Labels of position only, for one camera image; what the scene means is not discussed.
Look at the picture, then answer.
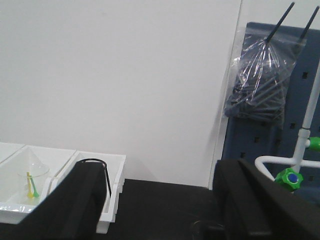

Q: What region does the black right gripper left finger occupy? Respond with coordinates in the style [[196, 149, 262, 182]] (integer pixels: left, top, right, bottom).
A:
[[0, 162, 107, 240]]

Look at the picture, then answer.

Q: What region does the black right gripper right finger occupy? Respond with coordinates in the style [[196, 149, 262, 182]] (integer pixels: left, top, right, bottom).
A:
[[214, 159, 320, 240]]

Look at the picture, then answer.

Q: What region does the green plastic spatula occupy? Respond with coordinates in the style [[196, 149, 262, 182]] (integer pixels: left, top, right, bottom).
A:
[[29, 176, 40, 198]]

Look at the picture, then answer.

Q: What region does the yellow plastic spatula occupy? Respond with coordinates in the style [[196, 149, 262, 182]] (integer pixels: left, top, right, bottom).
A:
[[26, 171, 33, 199]]

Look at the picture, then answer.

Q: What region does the white gooseneck lab faucet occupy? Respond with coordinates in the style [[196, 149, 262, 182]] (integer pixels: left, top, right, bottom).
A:
[[254, 67, 320, 193]]

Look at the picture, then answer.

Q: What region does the middle white storage bin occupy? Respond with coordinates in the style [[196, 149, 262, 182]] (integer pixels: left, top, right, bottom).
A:
[[0, 145, 76, 224]]

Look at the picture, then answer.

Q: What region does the white storage bin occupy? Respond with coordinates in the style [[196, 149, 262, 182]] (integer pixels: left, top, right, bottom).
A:
[[0, 142, 25, 163], [48, 150, 126, 234], [0, 145, 76, 224]]

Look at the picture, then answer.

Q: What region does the right white storage bin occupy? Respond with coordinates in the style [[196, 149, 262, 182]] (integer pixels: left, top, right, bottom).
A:
[[48, 150, 126, 234]]

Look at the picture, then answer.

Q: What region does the left white storage bin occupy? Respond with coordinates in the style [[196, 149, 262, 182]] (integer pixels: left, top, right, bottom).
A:
[[0, 142, 25, 163]]

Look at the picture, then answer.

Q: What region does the plastic bag of pegs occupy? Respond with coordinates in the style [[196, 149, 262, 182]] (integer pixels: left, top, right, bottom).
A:
[[223, 28, 308, 130]]

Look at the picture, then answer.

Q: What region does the black wire tripod stand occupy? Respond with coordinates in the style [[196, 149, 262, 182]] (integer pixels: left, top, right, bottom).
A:
[[78, 158, 112, 197]]

